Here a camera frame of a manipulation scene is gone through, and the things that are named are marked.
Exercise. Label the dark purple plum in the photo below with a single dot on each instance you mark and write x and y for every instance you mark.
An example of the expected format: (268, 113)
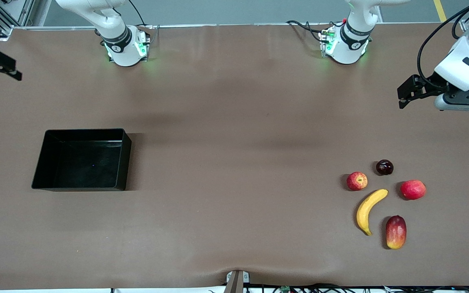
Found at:
(384, 167)

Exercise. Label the yellow banana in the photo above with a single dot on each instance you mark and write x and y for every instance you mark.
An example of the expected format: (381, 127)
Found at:
(364, 211)

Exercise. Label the small green circuit board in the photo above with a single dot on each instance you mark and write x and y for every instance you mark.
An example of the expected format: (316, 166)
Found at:
(285, 289)

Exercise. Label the red yellow mango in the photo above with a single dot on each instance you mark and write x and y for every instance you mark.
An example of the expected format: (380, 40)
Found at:
(396, 232)

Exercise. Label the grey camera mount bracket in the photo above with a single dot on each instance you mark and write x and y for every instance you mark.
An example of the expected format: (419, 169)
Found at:
(236, 280)

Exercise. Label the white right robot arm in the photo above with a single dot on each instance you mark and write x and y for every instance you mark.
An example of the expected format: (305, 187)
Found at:
(122, 44)

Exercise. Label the black plastic box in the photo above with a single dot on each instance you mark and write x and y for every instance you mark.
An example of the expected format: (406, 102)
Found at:
(84, 167)

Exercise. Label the small red yellow apple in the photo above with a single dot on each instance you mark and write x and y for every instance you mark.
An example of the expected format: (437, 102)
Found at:
(357, 181)

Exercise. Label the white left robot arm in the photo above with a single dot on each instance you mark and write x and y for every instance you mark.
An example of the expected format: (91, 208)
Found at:
(350, 40)

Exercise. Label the brown table mat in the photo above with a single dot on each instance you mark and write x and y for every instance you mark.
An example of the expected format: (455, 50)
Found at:
(218, 224)

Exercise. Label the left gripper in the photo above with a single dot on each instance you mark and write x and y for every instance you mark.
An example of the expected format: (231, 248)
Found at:
(429, 85)

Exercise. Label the red round peach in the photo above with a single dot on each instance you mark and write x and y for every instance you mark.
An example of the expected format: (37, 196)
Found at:
(413, 190)

